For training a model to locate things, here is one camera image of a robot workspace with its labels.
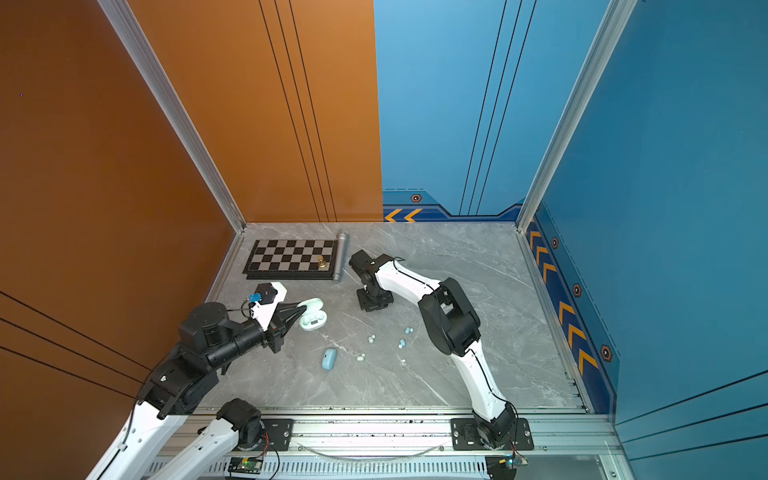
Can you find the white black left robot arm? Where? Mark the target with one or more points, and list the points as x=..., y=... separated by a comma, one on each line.
x=209, y=342

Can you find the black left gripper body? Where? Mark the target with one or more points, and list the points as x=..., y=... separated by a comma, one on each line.
x=274, y=333

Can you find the aluminium corner post left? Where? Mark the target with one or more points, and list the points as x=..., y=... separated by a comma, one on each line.
x=129, y=31

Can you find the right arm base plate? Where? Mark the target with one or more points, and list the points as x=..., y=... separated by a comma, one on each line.
x=467, y=434

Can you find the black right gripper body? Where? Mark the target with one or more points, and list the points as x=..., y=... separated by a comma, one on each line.
x=369, y=301

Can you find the black white chessboard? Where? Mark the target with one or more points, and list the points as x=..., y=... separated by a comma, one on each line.
x=285, y=259

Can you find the light blue charging case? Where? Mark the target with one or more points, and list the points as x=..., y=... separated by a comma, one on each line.
x=329, y=359

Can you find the aluminium corner post right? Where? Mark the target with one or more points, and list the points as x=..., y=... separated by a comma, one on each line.
x=610, y=30

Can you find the silver microphone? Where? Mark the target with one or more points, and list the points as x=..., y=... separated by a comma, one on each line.
x=342, y=242

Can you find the mint green charging case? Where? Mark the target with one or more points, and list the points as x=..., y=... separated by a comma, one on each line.
x=314, y=317

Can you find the aluminium corner post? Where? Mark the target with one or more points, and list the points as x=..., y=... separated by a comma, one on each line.
x=129, y=31
x=610, y=30

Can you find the green circuit board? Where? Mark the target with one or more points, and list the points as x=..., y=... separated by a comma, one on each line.
x=245, y=465
x=512, y=462

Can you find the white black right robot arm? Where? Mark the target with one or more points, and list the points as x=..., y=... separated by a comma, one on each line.
x=452, y=325

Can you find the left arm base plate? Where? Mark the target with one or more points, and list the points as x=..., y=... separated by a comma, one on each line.
x=275, y=434

